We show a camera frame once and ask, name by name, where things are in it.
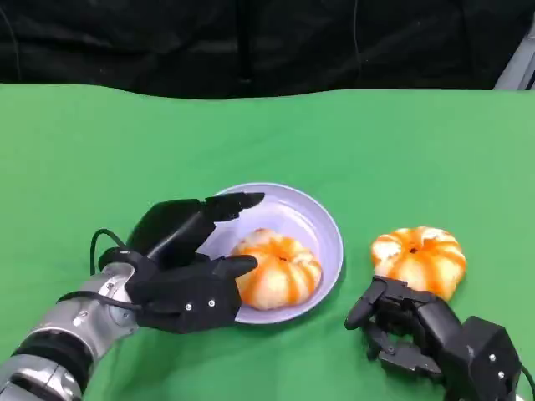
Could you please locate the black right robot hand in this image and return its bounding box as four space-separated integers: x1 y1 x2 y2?
344 275 523 401

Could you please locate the lilac plate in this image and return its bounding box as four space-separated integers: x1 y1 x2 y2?
196 181 345 326

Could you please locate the black backdrop cloth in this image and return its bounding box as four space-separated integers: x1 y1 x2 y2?
0 0 535 100

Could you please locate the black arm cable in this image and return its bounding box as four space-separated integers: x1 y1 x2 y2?
89 227 129 277
55 289 145 312

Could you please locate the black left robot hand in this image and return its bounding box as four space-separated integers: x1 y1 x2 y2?
124 191 267 335

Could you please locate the grey metal frame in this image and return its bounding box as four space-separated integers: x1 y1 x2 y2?
492 38 535 91

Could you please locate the green table cloth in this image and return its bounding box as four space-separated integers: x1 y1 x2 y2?
0 82 535 401

